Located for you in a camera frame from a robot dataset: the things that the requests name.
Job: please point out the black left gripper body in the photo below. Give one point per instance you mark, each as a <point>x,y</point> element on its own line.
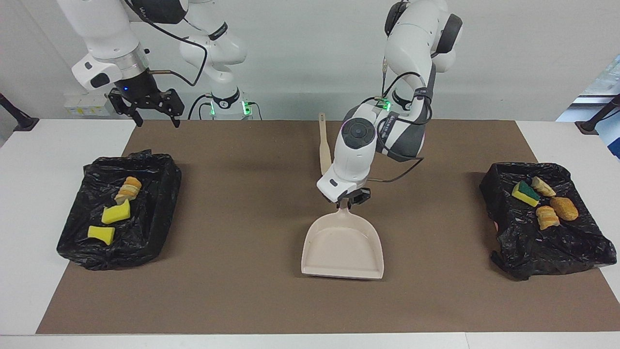
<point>356,195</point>

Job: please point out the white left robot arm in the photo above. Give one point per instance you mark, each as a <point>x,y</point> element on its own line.
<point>411,43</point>

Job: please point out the pale flaky pastry piece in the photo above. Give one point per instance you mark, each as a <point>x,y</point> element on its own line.
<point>542,186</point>

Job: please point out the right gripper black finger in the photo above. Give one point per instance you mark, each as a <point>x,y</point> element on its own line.
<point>123,104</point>
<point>174,103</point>

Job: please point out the bin lined with black bag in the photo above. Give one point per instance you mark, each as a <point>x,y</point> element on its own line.
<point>155,213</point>
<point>547,247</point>

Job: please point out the beige plastic dustpan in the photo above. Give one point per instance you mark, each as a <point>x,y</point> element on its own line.
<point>344,247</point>

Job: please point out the white power strip box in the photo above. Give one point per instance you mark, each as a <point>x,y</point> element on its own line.
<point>82,104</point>

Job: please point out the round brown bun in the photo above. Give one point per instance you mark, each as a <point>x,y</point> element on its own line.
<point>564,208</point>

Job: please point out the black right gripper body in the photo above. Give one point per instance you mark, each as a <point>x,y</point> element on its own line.
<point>140,85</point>

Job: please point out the beige hand brush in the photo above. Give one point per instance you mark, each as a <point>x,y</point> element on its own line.
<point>324,150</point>

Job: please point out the black stand foot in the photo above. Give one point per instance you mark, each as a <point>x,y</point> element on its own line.
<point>596,120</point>
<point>19,118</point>

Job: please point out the brown table mat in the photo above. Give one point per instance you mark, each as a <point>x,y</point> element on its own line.
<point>242,300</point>

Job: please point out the yellow sponge piece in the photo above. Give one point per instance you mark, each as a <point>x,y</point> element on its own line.
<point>101,234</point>
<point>525,194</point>
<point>116,213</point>

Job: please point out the bread chunk with tan crust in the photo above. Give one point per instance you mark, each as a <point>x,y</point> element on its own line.
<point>128,189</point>

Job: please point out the small striped croissant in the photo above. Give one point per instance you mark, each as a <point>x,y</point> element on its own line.
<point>547,217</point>

